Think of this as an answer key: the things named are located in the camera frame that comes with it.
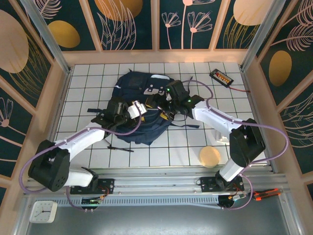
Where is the aluminium corner post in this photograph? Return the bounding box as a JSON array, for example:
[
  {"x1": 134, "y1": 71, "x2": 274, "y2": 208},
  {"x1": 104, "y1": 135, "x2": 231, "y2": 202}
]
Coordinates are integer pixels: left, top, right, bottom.
[
  {"x1": 239, "y1": 0, "x2": 287, "y2": 71},
  {"x1": 19, "y1": 0, "x2": 73, "y2": 74}
]

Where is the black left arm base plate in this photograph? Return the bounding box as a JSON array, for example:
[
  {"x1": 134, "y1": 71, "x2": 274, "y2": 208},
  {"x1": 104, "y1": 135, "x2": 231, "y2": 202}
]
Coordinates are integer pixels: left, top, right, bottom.
[{"x1": 70, "y1": 178, "x2": 115, "y2": 195}]

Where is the clear white plastic holder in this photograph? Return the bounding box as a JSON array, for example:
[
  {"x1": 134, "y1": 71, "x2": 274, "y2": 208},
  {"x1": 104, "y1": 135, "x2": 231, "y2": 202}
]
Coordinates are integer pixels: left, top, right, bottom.
[{"x1": 215, "y1": 129, "x2": 231, "y2": 144}]

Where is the thin red wire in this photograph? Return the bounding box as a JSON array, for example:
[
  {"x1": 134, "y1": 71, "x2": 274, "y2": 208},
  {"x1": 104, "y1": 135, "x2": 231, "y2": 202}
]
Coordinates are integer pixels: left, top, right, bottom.
[{"x1": 229, "y1": 85, "x2": 252, "y2": 94}]

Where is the white square clock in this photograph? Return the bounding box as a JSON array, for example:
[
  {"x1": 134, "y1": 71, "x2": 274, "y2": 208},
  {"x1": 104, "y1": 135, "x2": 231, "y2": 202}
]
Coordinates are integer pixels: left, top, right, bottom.
[{"x1": 29, "y1": 200, "x2": 58, "y2": 224}]

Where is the black controller board with wires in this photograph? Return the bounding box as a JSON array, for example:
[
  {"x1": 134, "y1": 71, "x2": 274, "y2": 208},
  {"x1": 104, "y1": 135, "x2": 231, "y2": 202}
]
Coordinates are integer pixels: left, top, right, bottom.
[
  {"x1": 81, "y1": 194, "x2": 108, "y2": 212},
  {"x1": 218, "y1": 193, "x2": 246, "y2": 209}
]

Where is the aluminium rail frame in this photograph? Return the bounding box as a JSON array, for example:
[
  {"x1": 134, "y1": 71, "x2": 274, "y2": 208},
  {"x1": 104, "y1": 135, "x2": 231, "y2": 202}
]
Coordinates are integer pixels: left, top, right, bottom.
[{"x1": 23, "y1": 167, "x2": 288, "y2": 198}]

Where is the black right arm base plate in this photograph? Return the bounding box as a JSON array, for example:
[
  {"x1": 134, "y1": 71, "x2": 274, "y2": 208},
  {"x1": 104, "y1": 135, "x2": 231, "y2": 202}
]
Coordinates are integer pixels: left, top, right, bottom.
[{"x1": 200, "y1": 176, "x2": 245, "y2": 194}]

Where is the grey slotted cable duct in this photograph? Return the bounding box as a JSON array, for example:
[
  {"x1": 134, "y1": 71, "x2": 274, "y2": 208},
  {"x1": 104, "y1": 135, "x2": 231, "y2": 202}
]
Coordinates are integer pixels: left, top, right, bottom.
[{"x1": 56, "y1": 197, "x2": 220, "y2": 210}]

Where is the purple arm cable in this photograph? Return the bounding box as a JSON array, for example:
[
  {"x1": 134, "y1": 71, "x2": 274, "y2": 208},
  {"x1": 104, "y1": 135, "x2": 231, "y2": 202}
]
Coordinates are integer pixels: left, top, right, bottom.
[
  {"x1": 19, "y1": 101, "x2": 145, "y2": 212},
  {"x1": 182, "y1": 79, "x2": 289, "y2": 211}
]

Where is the navy blue backpack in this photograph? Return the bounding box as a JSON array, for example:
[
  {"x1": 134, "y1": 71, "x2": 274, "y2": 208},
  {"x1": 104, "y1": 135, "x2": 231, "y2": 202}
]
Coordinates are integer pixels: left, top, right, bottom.
[{"x1": 88, "y1": 70, "x2": 200, "y2": 145}]

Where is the orange and black hand tool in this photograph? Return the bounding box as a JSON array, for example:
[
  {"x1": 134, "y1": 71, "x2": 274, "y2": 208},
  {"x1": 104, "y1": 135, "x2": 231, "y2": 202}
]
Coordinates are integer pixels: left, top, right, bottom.
[{"x1": 248, "y1": 188, "x2": 282, "y2": 202}]

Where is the thin black pen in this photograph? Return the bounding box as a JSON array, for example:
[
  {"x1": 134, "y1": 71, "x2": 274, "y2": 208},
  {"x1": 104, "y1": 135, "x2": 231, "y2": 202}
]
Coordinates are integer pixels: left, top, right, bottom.
[{"x1": 107, "y1": 145, "x2": 134, "y2": 153}]

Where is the round tan wooden disc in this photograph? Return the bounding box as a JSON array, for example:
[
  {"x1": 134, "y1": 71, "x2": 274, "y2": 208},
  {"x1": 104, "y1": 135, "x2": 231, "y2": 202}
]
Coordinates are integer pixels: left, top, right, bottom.
[{"x1": 199, "y1": 146, "x2": 221, "y2": 168}]

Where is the black board with orange connectors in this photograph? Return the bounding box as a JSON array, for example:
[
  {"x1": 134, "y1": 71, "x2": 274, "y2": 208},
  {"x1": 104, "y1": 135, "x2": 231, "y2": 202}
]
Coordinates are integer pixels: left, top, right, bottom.
[{"x1": 209, "y1": 68, "x2": 235, "y2": 88}]

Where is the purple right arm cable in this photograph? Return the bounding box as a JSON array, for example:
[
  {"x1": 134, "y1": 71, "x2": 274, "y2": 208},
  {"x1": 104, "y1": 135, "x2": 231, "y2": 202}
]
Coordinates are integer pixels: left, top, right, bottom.
[{"x1": 182, "y1": 79, "x2": 289, "y2": 211}]

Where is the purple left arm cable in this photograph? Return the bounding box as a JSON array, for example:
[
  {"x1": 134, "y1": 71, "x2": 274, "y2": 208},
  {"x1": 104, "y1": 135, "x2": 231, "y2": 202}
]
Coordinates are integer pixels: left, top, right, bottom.
[{"x1": 19, "y1": 101, "x2": 145, "y2": 212}]

